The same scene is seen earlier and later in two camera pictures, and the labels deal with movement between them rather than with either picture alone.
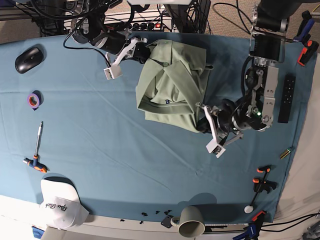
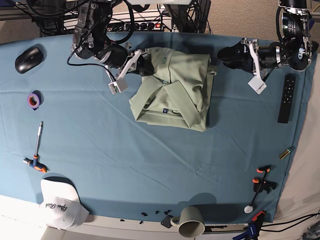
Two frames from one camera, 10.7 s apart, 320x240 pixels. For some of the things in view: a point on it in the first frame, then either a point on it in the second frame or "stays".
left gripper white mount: (136, 48) → (145, 67)
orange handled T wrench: (34, 163) stays
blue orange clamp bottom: (253, 229) stays
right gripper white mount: (217, 147) → (237, 51)
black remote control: (288, 92) stays
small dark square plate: (166, 222) stays
